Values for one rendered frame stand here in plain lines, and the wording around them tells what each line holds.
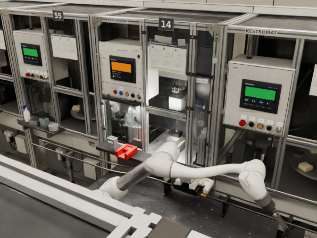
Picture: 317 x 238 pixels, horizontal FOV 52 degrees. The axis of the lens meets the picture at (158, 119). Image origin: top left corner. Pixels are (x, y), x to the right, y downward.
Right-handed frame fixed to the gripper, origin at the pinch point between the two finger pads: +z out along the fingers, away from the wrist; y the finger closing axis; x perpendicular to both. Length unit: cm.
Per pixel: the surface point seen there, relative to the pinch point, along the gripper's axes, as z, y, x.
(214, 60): -97, 52, -32
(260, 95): -61, 39, -39
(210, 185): -25, 61, 26
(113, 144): -91, 100, 74
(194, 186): -32, 60, 36
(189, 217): -17, 54, 52
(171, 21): -136, 61, -26
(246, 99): -63, 44, -32
